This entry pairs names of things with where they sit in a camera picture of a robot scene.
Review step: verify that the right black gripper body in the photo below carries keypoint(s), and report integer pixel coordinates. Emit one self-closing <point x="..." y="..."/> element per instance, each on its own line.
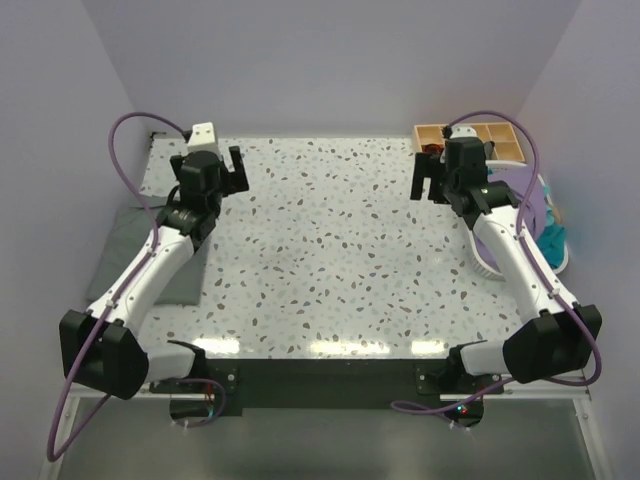
<point x="449" y="185"/>

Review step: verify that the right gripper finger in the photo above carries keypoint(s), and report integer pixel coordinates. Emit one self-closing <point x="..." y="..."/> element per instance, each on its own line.
<point x="489" y="150"/>
<point x="426" y="167"/>

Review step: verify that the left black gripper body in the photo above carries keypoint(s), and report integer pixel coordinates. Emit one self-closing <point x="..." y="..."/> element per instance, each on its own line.
<point x="215" y="206"/>

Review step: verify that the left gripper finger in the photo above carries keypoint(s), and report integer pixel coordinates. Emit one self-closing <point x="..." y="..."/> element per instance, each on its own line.
<point x="237" y="178"/>
<point x="176" y="162"/>

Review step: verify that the purple t shirt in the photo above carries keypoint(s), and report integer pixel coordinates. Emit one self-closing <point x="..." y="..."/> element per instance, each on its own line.
<point x="517" y="176"/>

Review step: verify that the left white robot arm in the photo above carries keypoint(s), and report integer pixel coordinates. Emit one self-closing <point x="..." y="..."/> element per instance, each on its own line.
<point x="99" y="346"/>

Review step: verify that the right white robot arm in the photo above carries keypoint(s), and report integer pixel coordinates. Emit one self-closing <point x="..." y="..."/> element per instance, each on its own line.
<point x="558" y="333"/>

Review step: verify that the orange black rolled socks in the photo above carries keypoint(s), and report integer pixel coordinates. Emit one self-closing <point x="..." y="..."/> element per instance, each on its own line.
<point x="433" y="149"/>

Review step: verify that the wooden compartment tray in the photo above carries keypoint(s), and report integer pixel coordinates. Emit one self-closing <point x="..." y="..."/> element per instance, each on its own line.
<point x="503" y="134"/>

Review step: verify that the white laundry basket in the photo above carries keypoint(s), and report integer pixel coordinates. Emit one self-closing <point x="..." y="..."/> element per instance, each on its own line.
<point x="547" y="230"/>

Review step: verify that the teal t shirt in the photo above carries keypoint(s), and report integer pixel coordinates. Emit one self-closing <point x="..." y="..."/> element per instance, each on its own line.
<point x="551" y="241"/>

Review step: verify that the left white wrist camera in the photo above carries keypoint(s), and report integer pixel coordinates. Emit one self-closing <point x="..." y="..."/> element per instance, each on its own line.
<point x="203" y="138"/>

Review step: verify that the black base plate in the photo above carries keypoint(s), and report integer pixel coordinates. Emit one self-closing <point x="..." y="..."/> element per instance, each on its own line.
<point x="227" y="387"/>

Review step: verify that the aluminium frame rail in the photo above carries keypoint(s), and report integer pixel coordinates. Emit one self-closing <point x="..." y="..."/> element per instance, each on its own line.
<point x="529" y="432"/>

